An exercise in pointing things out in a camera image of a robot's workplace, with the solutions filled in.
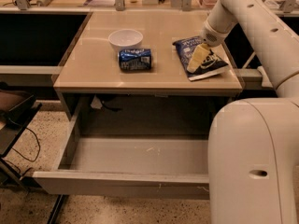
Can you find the open grey drawer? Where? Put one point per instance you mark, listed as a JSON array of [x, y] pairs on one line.
[[136, 146]]

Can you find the beige top cabinet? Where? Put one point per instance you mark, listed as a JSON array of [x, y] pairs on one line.
[[92, 67]]

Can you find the white paper tag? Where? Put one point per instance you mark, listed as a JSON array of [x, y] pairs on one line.
[[96, 103]]

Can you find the blue chip bag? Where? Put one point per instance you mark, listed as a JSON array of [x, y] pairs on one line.
[[185, 48]]

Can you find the white bowl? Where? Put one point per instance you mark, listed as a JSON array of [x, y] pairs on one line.
[[125, 39]]

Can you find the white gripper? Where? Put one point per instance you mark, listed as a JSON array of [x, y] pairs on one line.
[[211, 36]]

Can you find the blue soda can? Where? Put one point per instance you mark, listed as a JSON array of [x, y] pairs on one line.
[[134, 59]]

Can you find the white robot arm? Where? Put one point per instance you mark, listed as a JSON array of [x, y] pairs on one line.
[[253, 144]]

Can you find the white leaning stick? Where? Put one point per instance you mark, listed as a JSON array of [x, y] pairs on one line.
[[249, 60]]

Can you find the black side cart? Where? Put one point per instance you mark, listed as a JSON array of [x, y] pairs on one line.
[[17, 109]]

